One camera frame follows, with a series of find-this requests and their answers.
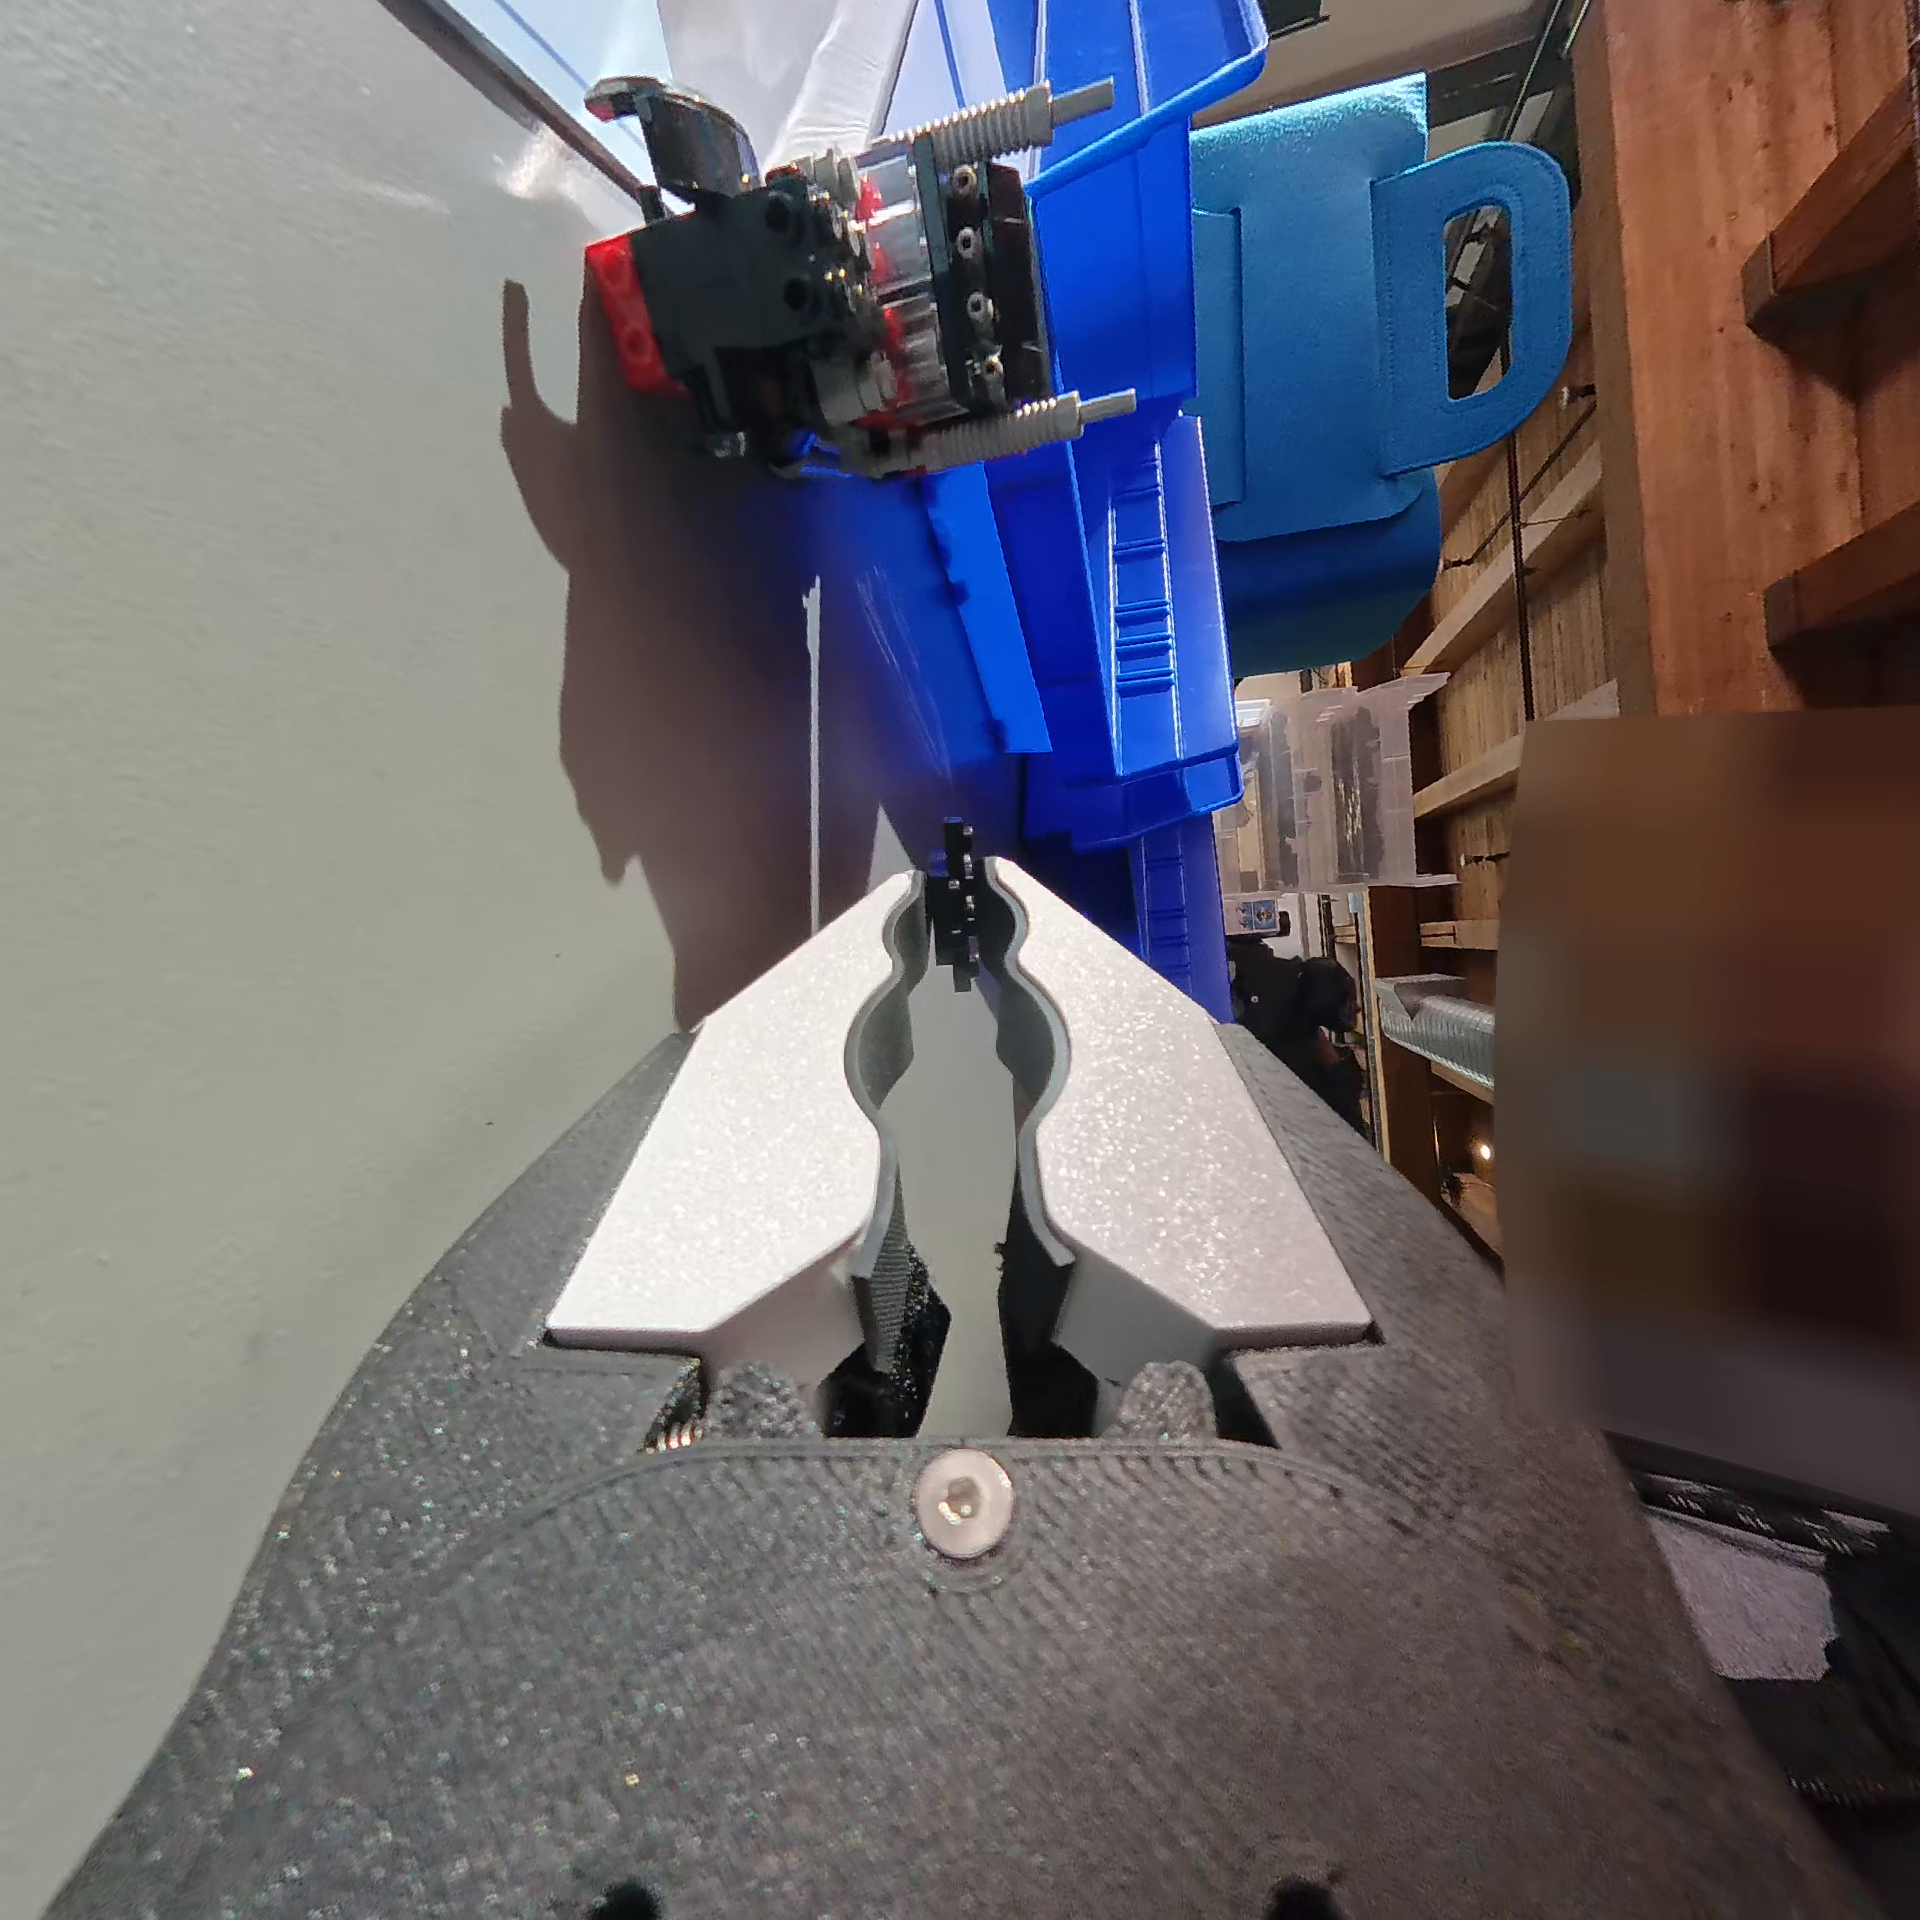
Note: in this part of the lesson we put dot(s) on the metal ventilation duct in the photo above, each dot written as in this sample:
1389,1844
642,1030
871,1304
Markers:
1441,1030

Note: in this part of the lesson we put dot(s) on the toy brick truck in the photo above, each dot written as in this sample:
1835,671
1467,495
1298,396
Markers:
752,296

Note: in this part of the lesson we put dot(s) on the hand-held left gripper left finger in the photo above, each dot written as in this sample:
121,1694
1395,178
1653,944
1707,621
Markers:
720,1187

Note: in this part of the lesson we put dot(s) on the clear plastic storage box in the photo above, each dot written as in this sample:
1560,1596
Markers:
1348,781

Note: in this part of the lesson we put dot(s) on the black jacket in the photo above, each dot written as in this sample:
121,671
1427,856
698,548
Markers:
1875,1727

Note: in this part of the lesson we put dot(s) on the blue plastic bin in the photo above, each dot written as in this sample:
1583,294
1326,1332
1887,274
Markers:
1113,451
1185,916

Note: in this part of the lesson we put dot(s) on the blue felt bag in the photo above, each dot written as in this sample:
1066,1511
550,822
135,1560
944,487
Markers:
1307,372

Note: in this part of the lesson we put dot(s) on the black brick assembly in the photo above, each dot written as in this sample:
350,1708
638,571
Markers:
956,899

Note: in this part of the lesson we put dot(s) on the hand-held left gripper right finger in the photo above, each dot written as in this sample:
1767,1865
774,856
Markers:
1185,1187

